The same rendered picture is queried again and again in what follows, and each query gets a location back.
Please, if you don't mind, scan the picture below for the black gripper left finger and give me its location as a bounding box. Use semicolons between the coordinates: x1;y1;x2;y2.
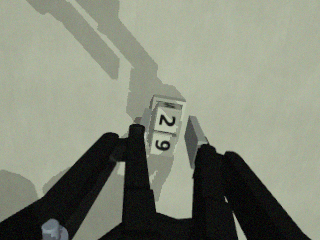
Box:
0;108;162;240

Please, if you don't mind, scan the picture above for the grey cube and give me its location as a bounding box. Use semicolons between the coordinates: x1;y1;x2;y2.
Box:
153;101;182;134
149;129;177;157

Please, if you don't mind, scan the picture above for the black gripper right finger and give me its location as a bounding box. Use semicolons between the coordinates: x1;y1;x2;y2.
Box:
184;115;311;240

